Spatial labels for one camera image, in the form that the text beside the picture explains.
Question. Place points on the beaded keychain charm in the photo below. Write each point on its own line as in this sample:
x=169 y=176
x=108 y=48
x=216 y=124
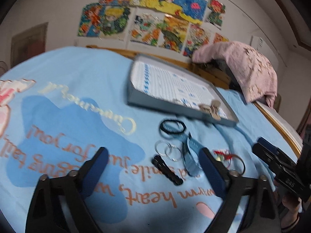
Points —
x=232 y=162

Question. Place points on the person's right hand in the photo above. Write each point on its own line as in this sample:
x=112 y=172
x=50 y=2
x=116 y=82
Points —
x=291 y=218

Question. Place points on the children's drawings on wall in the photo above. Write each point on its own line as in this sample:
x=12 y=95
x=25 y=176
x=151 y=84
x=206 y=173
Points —
x=175 y=25

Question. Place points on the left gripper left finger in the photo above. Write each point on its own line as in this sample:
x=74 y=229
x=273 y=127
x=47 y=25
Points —
x=45 y=213

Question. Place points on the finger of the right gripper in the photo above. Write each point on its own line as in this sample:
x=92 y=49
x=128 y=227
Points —
x=267 y=155
x=266 y=144

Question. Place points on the beige claw hair clip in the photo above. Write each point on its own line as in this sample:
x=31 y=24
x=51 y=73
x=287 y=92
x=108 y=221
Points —
x=212 y=109

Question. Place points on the white air conditioner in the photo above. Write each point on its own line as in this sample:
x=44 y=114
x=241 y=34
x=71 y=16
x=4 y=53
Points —
x=261 y=46

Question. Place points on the grey shallow tray box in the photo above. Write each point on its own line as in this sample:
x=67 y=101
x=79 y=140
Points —
x=160 y=85

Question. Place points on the brown wooden door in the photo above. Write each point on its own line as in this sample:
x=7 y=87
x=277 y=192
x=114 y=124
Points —
x=28 y=44

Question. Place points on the pink floral blanket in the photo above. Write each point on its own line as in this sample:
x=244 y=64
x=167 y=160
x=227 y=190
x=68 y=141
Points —
x=252 y=70

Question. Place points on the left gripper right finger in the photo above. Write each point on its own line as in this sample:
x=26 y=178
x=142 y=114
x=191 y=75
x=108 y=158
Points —
x=260 y=214

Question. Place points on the black hair clip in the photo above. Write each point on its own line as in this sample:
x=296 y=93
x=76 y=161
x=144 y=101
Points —
x=160 y=164

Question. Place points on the light blue cartoon bedsheet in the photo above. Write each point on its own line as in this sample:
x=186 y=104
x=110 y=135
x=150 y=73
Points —
x=58 y=109

